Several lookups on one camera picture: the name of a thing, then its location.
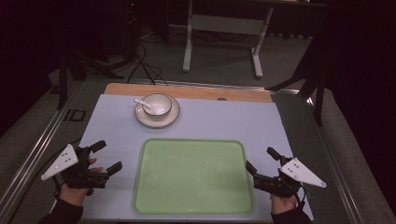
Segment dark equipment tower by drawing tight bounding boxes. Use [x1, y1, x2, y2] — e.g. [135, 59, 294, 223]
[123, 0, 140, 61]

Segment white ceramic spoon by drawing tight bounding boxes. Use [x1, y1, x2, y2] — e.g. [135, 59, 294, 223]
[134, 97, 157, 113]

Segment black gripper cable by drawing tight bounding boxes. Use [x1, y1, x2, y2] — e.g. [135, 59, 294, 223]
[297, 183, 308, 212]
[52, 175, 63, 201]

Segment white saucer with dark rim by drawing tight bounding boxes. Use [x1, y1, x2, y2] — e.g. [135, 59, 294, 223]
[134, 94, 181, 130]

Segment black floor cable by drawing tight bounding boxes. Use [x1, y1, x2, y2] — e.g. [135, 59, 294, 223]
[126, 41, 157, 86]
[139, 57, 169, 87]

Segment person's right hand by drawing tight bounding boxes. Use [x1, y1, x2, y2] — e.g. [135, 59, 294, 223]
[270, 194, 299, 216]

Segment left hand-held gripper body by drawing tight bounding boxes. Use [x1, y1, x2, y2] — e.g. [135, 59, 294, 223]
[40, 143, 109, 189]

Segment black floor bracket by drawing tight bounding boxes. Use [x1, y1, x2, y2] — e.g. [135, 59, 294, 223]
[63, 108, 87, 123]

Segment black stand legs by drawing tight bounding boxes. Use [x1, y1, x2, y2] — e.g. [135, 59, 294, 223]
[265, 31, 332, 127]
[56, 49, 124, 110]

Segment metal floor rail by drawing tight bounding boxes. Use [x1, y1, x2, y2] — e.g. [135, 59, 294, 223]
[0, 81, 81, 217]
[305, 96, 366, 224]

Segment green plastic tray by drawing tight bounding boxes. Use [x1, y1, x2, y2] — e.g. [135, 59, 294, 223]
[132, 137, 255, 216]

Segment person's left hand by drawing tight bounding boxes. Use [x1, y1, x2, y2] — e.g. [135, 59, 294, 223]
[58, 157, 104, 207]

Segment white bowl with dark rim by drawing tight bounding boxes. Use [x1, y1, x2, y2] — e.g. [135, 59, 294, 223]
[141, 92, 174, 118]

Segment grey metal stand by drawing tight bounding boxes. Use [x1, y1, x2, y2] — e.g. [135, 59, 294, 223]
[182, 0, 329, 79]

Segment light blue table mat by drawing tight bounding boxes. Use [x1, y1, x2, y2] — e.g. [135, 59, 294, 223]
[78, 93, 315, 222]

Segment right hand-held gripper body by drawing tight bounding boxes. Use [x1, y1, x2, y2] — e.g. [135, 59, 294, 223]
[253, 155, 328, 199]

